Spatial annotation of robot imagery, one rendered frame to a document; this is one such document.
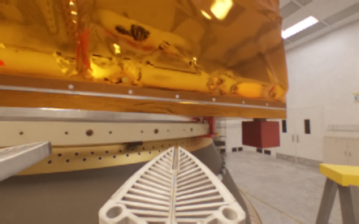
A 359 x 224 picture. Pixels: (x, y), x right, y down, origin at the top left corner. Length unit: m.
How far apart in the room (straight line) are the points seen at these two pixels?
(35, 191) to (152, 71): 0.38
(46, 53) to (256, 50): 0.72
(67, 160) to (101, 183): 0.09
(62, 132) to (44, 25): 0.28
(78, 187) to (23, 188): 0.09
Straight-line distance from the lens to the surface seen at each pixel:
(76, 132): 0.36
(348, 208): 0.89
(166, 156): 0.16
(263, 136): 0.80
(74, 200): 0.39
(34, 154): 0.26
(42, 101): 0.49
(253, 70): 0.66
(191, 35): 0.54
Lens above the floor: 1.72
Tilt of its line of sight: 5 degrees up
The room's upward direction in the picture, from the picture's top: 1 degrees clockwise
